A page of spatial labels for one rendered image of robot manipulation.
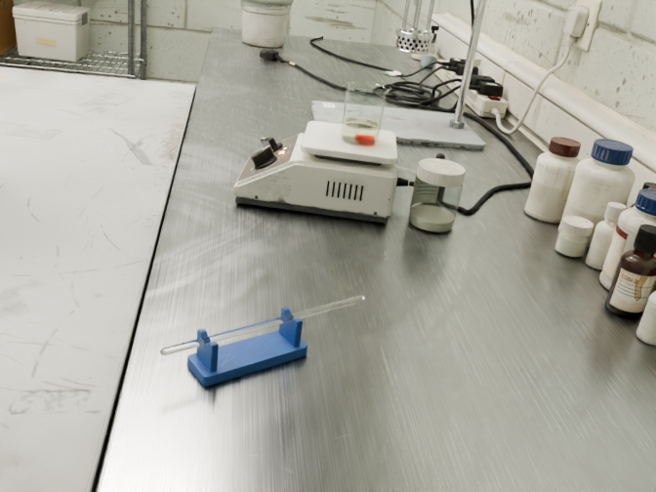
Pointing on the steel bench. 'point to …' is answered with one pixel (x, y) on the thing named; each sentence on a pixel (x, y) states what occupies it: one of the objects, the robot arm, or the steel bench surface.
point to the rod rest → (247, 353)
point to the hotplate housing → (324, 186)
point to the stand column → (469, 65)
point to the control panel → (272, 163)
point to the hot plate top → (323, 145)
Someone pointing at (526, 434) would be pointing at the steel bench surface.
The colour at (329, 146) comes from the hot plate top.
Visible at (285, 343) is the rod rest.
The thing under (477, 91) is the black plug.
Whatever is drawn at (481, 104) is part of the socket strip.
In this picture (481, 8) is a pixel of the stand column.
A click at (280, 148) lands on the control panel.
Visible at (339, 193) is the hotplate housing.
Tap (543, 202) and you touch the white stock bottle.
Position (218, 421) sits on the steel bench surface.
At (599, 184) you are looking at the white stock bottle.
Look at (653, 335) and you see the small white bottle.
